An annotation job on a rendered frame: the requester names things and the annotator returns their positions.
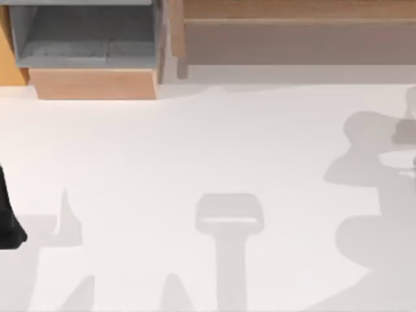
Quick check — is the pale wooden drawer front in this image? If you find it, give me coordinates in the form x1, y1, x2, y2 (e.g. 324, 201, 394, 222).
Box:
28, 67, 159, 100

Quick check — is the wooden open shelf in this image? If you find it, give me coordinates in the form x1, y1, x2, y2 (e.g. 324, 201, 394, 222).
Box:
170, 0, 416, 80

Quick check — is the pulled-out drawer grey inside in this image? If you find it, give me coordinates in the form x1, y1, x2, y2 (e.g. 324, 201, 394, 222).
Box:
7, 0, 167, 70

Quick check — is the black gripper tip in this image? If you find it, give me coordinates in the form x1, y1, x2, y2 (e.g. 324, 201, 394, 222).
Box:
0, 166, 28, 251

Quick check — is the wooden cupboard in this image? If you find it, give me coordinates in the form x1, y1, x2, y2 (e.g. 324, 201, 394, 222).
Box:
0, 4, 31, 87

